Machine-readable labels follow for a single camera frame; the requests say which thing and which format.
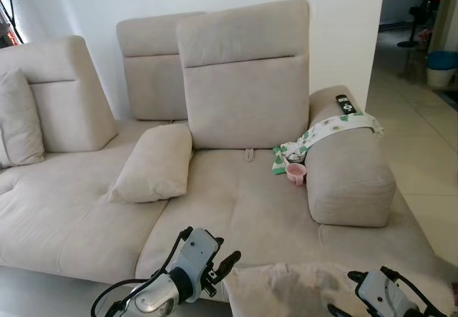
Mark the white green patterned cloth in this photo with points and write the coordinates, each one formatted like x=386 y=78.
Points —
x=336 y=125

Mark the beige sofa backrest cushion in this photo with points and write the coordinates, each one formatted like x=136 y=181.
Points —
x=247 y=95
x=71 y=109
x=150 y=74

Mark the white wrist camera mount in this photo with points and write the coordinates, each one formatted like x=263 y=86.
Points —
x=378 y=295
x=197 y=256

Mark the black standing fan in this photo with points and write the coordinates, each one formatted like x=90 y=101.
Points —
x=418 y=16

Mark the pink cup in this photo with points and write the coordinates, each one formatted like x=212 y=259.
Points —
x=296 y=174

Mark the beige fabric sofa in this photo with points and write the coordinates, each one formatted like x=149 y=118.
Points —
x=236 y=202

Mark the blue and white bin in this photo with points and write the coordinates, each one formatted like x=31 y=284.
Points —
x=442 y=70

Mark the black remote control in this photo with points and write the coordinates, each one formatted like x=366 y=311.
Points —
x=346 y=104

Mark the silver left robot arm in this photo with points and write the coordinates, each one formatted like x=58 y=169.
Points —
x=154 y=297

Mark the black tripod stand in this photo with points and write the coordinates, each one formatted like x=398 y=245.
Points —
x=10 y=20

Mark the olive curtain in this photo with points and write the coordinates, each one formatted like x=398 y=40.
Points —
x=447 y=13

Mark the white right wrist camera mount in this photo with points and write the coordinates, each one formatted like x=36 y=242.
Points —
x=378 y=295

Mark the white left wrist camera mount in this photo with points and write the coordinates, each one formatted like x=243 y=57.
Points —
x=197 y=256

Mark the beige stained throw pillow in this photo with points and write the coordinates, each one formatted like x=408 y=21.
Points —
x=286 y=292

